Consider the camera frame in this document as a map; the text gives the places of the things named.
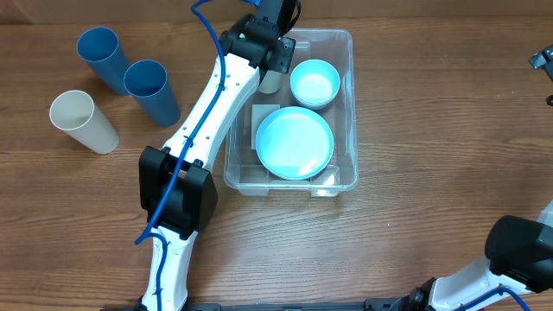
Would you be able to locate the clear plastic storage bin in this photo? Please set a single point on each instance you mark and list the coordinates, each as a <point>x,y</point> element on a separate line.
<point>243,170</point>

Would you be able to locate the cream cup rear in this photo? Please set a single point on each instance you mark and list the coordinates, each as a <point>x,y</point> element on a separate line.
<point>75,113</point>

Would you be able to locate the cream cup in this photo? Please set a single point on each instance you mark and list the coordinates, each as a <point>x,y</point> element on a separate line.
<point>75,113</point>
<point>270,83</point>

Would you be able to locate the cream cup front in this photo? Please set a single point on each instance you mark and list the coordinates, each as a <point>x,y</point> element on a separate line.
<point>270,83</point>

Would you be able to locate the dark blue cup front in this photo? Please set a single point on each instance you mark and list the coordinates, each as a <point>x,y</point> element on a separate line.
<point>147,82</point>

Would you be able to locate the dark blue cup rear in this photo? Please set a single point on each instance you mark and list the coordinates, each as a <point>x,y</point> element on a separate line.
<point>100,48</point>

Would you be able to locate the dark blue cup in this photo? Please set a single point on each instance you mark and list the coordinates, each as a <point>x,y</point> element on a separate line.
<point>100,48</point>
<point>147,82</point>

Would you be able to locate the light blue plate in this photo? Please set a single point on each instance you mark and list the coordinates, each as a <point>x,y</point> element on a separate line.
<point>294,143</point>

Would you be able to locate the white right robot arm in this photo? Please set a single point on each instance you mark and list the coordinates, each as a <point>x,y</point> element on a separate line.
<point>517,261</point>

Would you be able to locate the light blue bowl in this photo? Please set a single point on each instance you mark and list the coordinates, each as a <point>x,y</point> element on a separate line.
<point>315,81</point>

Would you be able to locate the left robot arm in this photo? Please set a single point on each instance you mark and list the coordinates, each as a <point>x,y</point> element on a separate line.
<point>176,182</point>

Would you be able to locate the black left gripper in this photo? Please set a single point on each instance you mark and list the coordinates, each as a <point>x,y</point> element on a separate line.
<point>270,41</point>

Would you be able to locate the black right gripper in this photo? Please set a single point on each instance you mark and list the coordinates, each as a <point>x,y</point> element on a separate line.
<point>542,58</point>

